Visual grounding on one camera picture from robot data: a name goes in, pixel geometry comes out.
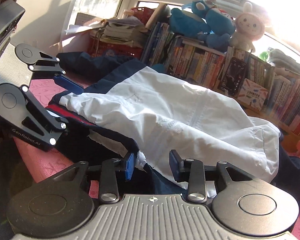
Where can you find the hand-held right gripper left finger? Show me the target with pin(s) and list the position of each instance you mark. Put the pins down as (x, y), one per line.
(130, 167)

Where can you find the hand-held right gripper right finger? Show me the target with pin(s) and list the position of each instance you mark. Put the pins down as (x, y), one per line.
(175, 167)

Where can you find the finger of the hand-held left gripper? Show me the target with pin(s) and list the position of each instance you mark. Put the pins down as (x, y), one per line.
(67, 82)
(57, 130)

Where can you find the white and navy zip jacket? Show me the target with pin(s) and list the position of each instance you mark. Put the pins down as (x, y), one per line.
(165, 105)

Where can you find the loose white paper sheets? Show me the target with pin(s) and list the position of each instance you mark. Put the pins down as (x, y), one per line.
(75, 28)

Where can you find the stack of papers and booklets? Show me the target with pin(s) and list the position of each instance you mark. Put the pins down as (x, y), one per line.
(122, 30)

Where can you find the red woven basket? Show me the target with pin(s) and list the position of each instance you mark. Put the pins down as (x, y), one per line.
(143, 13)

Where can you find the white pencil-print box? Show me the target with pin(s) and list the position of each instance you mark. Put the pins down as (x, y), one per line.
(253, 95)

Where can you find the black smartphone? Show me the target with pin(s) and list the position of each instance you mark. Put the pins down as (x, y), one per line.
(232, 76)

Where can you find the beige rolled paper tube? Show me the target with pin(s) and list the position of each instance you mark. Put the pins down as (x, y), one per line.
(156, 16)

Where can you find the green plant toy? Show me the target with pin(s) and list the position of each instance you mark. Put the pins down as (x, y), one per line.
(265, 54)

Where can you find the blue mouse plush toy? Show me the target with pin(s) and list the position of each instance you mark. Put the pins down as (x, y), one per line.
(198, 3)

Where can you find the folded teal cloth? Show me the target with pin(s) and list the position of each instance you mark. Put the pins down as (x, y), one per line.
(285, 60)

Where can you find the blue cat plush toy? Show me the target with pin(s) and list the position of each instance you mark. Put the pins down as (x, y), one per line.
(220, 20)

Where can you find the pink-hooded white rabbit plush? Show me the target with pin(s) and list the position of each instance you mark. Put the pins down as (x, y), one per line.
(247, 25)

